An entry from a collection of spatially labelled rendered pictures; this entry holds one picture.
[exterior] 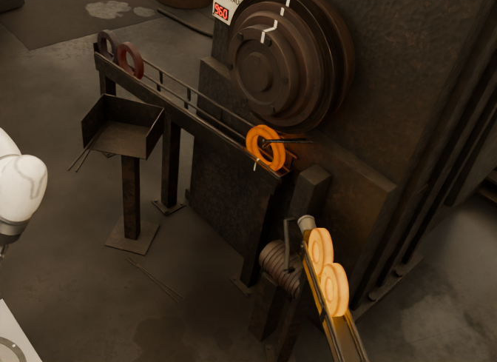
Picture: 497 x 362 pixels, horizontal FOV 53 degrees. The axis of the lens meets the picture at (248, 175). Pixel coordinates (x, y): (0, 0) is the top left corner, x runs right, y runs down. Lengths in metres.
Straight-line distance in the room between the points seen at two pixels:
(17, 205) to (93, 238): 1.25
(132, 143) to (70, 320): 0.78
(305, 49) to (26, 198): 0.86
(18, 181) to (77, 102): 2.15
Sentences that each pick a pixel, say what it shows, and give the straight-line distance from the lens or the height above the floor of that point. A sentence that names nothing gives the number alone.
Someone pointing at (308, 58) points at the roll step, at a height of 1.22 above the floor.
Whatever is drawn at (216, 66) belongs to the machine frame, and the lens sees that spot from 2.09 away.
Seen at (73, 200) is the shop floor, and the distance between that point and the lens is 2.72.
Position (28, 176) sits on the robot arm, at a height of 1.08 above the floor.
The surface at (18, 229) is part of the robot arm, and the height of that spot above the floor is 0.91.
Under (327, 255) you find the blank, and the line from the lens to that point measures 1.56.
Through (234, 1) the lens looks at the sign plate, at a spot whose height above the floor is 1.16.
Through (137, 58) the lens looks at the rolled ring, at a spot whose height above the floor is 0.72.
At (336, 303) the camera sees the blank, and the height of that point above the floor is 0.75.
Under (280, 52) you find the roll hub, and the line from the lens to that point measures 1.51.
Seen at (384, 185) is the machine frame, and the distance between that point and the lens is 1.69.
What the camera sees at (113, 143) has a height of 0.60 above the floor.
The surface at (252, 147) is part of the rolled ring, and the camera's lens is 1.92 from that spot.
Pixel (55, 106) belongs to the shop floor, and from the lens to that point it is 3.37.
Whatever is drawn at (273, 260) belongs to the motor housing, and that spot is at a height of 0.51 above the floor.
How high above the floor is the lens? 1.92
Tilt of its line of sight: 42 degrees down
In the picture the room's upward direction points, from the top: 10 degrees clockwise
